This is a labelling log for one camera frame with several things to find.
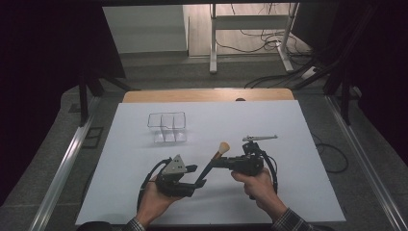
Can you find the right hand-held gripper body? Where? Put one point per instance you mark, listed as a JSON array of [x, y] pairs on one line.
[[248, 163]]

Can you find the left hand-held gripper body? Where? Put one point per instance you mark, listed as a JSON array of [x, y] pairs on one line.
[[174, 179]]

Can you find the person's right hand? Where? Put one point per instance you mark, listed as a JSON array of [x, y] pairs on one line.
[[260, 189]]

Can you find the person's left hand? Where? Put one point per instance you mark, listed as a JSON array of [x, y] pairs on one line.
[[154, 202]]

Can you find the clear plastic organizer box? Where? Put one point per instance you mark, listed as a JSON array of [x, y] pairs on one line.
[[166, 128]]

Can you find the dark table grommet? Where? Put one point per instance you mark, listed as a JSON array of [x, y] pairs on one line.
[[240, 99]]

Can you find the white board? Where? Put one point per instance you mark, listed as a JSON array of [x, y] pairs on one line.
[[304, 192]]

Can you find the wooden table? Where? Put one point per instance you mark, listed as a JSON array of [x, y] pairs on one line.
[[192, 95]]

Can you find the white power strip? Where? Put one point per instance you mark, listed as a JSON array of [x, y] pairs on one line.
[[308, 73]]

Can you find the black metal stand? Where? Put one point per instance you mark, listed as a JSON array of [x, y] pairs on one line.
[[345, 96], [84, 102]]

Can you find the dark curtain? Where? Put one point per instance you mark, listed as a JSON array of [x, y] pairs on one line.
[[385, 80], [38, 80]]

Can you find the aluminium rail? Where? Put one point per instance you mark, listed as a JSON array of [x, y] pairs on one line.
[[362, 154], [64, 166]]

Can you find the white desk frame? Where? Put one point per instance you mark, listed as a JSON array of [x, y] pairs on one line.
[[213, 48]]

